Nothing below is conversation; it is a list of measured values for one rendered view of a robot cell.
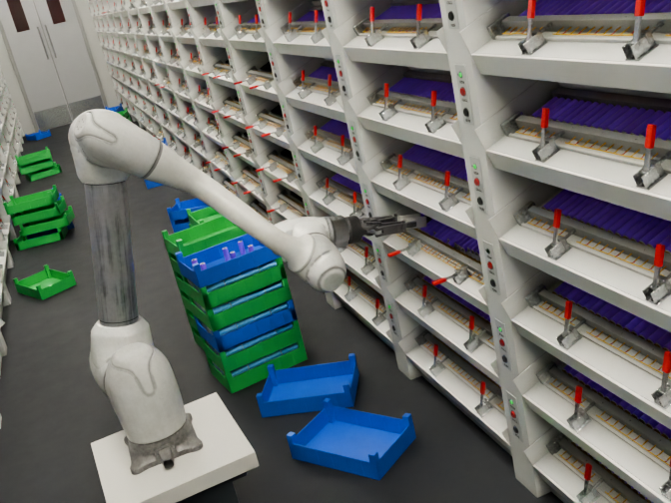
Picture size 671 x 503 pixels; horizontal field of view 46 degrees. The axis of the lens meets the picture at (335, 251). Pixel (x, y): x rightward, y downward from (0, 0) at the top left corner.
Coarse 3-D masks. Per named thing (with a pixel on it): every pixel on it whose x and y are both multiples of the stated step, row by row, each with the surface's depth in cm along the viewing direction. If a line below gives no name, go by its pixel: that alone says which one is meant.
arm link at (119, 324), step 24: (72, 144) 193; (96, 168) 191; (96, 192) 195; (120, 192) 197; (96, 216) 197; (120, 216) 198; (96, 240) 199; (120, 240) 199; (96, 264) 201; (120, 264) 201; (96, 288) 204; (120, 288) 202; (120, 312) 203; (96, 336) 204; (120, 336) 203; (144, 336) 207; (96, 360) 205
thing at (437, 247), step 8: (408, 232) 225; (416, 232) 223; (424, 240) 216; (432, 240) 214; (432, 248) 213; (440, 248) 208; (448, 248) 206; (440, 256) 207; (448, 256) 205; (456, 256) 200; (464, 256) 198; (456, 264) 200; (464, 264) 197; (472, 264) 193; (480, 264) 191; (480, 272) 189
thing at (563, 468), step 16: (560, 432) 185; (528, 448) 183; (544, 448) 185; (560, 448) 184; (576, 448) 179; (544, 464) 183; (560, 464) 181; (576, 464) 178; (592, 464) 173; (544, 480) 185; (560, 480) 177; (576, 480) 175; (592, 480) 173; (608, 480) 167; (576, 496) 169; (592, 496) 168; (608, 496) 167; (624, 496) 163; (640, 496) 162
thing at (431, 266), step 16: (400, 208) 234; (384, 240) 235; (400, 240) 230; (400, 256) 227; (416, 256) 216; (432, 256) 212; (432, 272) 206; (448, 272) 201; (448, 288) 202; (464, 288) 191; (480, 288) 179; (480, 304) 185
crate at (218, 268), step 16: (240, 240) 279; (256, 240) 280; (176, 256) 269; (192, 256) 272; (208, 256) 275; (224, 256) 278; (240, 256) 259; (256, 256) 262; (272, 256) 265; (192, 272) 257; (208, 272) 255; (224, 272) 257
